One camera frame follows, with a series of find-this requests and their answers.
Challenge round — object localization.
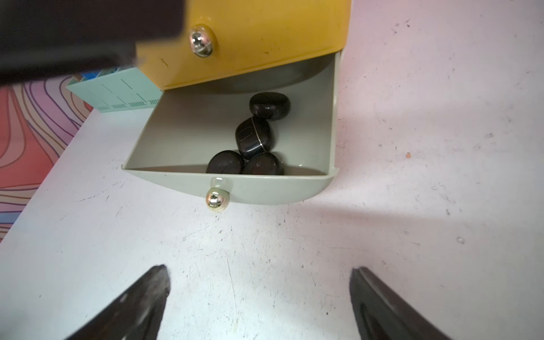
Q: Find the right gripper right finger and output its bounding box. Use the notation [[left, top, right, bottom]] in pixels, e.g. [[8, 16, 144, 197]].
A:
[[349, 267, 449, 339]]

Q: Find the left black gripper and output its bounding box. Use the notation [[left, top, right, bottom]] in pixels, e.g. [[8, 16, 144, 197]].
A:
[[1, 0, 186, 85]]

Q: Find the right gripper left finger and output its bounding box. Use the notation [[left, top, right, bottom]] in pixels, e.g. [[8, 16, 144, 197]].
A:
[[68, 264, 171, 340]]

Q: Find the yellow drawer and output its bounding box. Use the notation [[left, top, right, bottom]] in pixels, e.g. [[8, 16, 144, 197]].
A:
[[137, 1, 352, 90]]

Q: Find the green bottom drawer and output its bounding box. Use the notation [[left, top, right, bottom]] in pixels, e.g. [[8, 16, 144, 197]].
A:
[[123, 52, 342, 205]]

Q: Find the black oblong earphone case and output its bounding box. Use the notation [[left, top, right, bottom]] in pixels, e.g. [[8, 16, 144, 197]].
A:
[[235, 116, 276, 160]]

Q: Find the green file organizer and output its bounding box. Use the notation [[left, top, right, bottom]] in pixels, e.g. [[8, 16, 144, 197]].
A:
[[67, 67, 163, 113]]

